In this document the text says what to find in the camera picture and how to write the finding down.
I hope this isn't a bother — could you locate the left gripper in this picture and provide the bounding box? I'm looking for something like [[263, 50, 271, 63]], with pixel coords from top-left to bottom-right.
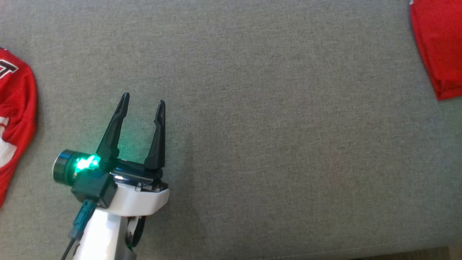
[[96, 92, 170, 250]]

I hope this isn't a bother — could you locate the red Bulls basketball jersey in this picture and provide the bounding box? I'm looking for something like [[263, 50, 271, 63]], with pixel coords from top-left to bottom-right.
[[0, 47, 38, 210]]

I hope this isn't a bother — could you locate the plain red folded garment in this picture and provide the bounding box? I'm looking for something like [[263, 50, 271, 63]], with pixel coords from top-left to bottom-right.
[[410, 0, 462, 101]]

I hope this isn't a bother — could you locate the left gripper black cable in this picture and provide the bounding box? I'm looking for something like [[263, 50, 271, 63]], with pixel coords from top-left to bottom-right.
[[61, 200, 98, 260]]

